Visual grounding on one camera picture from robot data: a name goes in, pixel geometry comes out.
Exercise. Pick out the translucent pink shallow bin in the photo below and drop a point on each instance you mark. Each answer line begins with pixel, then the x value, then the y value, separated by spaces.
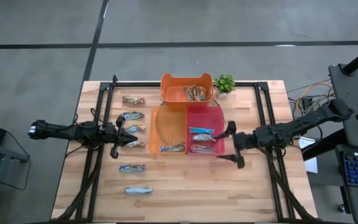
pixel 207 116

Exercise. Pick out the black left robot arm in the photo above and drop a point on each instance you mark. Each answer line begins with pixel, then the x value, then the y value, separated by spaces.
pixel 67 132

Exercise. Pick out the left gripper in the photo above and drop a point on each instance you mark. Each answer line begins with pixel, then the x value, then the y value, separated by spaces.
pixel 113 137

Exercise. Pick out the blue white granola bar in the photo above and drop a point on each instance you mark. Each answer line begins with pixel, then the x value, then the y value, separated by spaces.
pixel 131 115
pixel 135 128

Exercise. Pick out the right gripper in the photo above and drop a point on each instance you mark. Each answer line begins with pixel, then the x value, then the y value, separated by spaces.
pixel 242 141

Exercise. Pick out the bright blue granola bar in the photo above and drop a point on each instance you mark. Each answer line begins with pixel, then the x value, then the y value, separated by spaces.
pixel 201 130

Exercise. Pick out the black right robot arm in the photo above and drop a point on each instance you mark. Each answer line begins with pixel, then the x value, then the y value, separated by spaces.
pixel 303 123

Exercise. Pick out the black power adapter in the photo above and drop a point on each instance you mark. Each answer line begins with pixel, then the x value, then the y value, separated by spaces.
pixel 307 104

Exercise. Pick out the translucent orange shallow bin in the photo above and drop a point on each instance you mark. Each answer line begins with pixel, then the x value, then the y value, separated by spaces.
pixel 169 124

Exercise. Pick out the black aluminium rig frame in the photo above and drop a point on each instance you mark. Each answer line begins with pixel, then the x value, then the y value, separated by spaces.
pixel 135 84

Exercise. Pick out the dark brown granola bar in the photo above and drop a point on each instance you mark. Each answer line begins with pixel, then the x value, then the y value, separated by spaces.
pixel 202 93
pixel 188 93
pixel 195 93

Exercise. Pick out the small green potted plant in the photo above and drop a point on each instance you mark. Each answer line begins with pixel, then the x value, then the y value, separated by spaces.
pixel 225 83

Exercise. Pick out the light blue granola bar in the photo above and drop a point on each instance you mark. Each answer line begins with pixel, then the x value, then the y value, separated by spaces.
pixel 172 148
pixel 132 168
pixel 138 190

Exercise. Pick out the grey side table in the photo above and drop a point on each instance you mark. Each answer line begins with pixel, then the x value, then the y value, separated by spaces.
pixel 2 152

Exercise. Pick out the white paper sheet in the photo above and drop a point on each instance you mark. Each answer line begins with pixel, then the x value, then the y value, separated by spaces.
pixel 311 163

